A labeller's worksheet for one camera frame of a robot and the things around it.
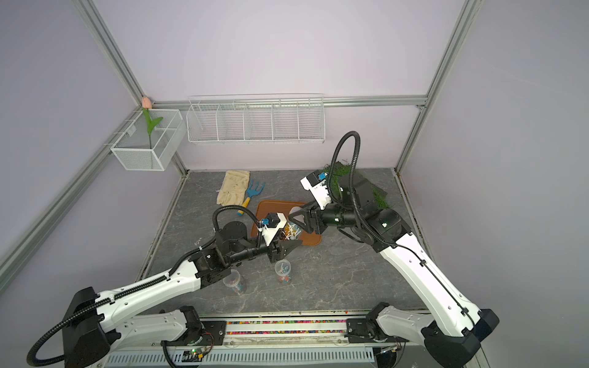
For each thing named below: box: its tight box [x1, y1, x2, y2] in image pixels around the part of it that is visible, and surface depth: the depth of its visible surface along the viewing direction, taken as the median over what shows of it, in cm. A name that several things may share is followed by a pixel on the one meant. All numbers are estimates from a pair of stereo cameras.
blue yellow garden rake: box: [236, 179, 266, 217], surface depth 114 cm
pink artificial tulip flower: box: [141, 96, 164, 150], surface depth 92 cm
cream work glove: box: [216, 170, 251, 207], surface depth 115 cm
